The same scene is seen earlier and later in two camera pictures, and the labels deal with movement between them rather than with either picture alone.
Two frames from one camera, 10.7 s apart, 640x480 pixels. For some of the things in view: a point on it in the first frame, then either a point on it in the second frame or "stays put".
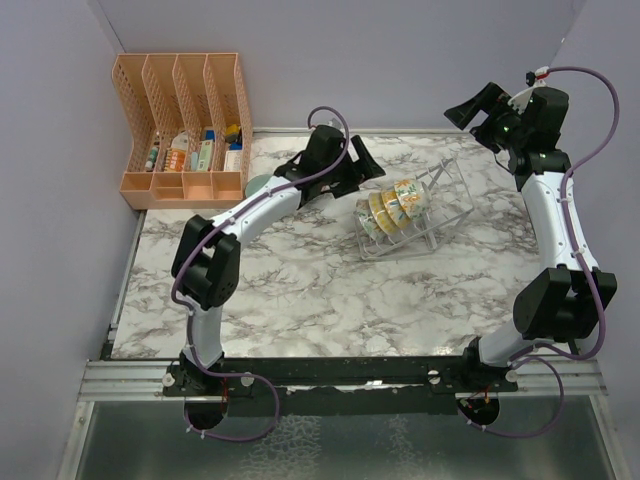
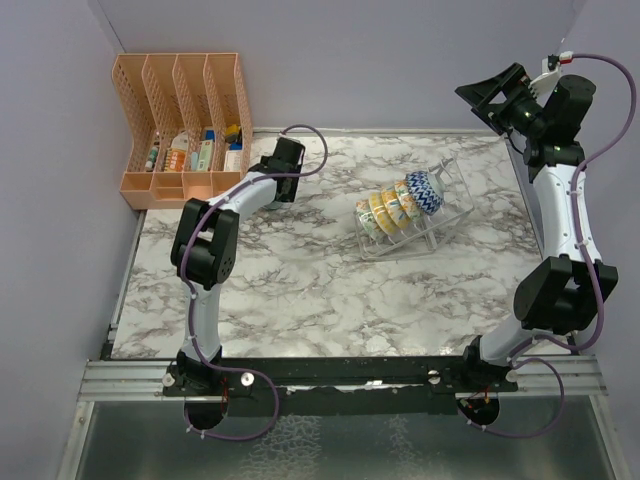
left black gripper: [363, 170] to [288, 197]
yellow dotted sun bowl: [383, 219] stays put
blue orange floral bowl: [394, 209] stays put
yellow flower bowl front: [367, 219] stays put
